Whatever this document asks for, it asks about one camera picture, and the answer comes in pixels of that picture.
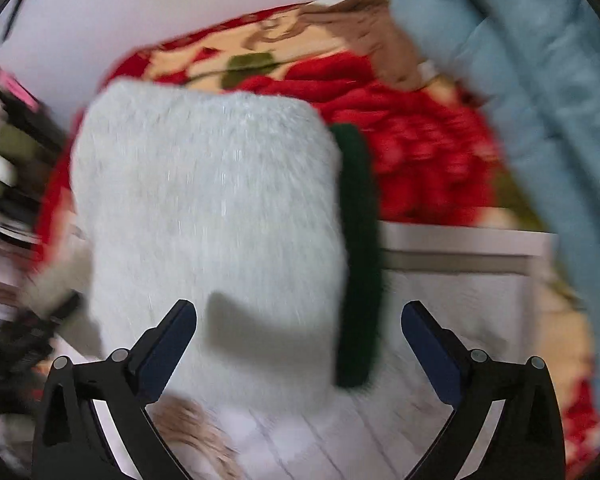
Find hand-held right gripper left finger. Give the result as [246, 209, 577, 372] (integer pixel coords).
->
[32, 299, 198, 480]

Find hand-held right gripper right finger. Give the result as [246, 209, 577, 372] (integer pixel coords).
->
[401, 301, 566, 480]

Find white fluffy sweater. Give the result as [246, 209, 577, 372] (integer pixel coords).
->
[70, 81, 351, 416]

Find pile of folded clothes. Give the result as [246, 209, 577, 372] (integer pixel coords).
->
[0, 55, 73, 251]

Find beige knit cloth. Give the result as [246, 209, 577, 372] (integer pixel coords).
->
[152, 399, 243, 480]

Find green sweater with striped cuffs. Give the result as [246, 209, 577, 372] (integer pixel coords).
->
[328, 123, 388, 390]

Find red floral printed blanket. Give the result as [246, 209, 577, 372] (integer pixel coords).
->
[32, 2, 600, 480]

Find light blue puffer jacket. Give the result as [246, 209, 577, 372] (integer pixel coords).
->
[390, 0, 600, 421]

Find tan brown garment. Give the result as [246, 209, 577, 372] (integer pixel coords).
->
[300, 0, 438, 92]

